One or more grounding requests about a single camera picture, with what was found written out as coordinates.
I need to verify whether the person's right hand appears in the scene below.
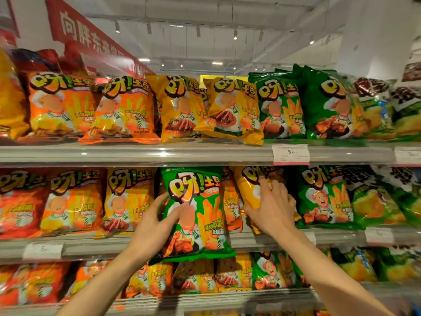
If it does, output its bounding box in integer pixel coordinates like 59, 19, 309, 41
243, 176, 300, 241

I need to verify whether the person's left hand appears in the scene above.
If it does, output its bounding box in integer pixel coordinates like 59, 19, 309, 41
126, 192, 183, 264

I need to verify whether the yellow chef snack bag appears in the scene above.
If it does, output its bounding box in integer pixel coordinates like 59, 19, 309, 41
95, 167, 158, 239
232, 166, 302, 236

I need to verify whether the row of orange snack bags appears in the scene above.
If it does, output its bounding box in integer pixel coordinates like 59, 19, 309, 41
62, 259, 173, 300
18, 71, 162, 144

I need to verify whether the green potato stick bag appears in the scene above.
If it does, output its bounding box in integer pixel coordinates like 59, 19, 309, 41
150, 166, 237, 266
296, 165, 355, 229

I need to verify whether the metal store shelving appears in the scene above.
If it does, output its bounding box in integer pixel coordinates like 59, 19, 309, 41
0, 140, 421, 316

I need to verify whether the row of red tomato chip bags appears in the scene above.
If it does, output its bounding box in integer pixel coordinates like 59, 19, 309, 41
0, 262, 71, 306

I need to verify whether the red tomato snack bag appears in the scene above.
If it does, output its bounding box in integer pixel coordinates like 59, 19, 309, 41
0, 169, 50, 240

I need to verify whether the dark red large snack bag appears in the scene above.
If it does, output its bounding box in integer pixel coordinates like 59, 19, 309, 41
11, 41, 83, 76

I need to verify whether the person's left forearm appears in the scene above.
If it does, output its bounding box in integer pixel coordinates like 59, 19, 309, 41
54, 250, 162, 316

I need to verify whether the person's right forearm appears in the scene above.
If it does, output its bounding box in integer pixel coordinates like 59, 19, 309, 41
279, 226, 395, 316

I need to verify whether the yellow background board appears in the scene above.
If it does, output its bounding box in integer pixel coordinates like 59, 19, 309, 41
200, 74, 249, 82

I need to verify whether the red white poster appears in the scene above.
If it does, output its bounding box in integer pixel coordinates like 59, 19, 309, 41
402, 61, 421, 83

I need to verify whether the red hanging banner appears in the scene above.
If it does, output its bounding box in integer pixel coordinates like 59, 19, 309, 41
44, 0, 155, 78

